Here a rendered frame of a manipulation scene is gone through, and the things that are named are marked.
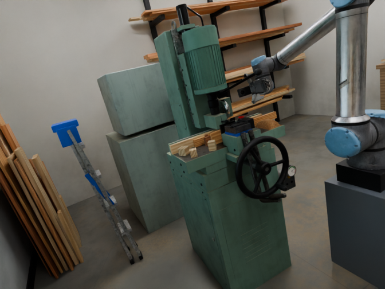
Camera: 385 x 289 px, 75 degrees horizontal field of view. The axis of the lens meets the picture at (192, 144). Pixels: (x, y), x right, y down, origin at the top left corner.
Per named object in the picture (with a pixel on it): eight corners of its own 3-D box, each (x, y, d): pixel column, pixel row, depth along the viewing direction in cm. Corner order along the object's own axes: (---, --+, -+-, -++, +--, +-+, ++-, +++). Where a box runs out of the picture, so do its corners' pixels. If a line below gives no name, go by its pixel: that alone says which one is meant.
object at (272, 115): (196, 147, 134) (194, 140, 133) (194, 147, 136) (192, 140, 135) (277, 117, 153) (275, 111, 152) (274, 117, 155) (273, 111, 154)
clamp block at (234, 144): (238, 156, 116) (235, 138, 114) (223, 151, 128) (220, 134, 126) (264, 146, 121) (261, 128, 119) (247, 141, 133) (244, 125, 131)
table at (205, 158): (196, 180, 109) (193, 167, 107) (172, 163, 137) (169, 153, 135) (299, 137, 130) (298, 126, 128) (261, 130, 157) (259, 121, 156)
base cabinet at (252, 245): (233, 304, 143) (206, 194, 123) (192, 248, 195) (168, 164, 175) (293, 265, 158) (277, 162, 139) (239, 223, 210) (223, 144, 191)
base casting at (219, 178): (206, 193, 124) (202, 176, 121) (168, 164, 175) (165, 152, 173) (277, 161, 139) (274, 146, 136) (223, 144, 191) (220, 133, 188)
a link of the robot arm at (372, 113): (393, 141, 124) (396, 106, 119) (376, 152, 116) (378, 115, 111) (360, 137, 137) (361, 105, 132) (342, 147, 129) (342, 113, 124)
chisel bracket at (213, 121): (217, 132, 134) (215, 117, 131) (205, 129, 146) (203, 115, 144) (230, 128, 136) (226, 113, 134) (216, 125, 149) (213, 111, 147)
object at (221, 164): (207, 175, 122) (205, 167, 121) (189, 164, 141) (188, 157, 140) (271, 148, 136) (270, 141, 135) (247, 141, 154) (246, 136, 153)
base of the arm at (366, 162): (361, 152, 142) (362, 136, 139) (400, 161, 125) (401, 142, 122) (338, 162, 135) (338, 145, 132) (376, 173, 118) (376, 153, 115)
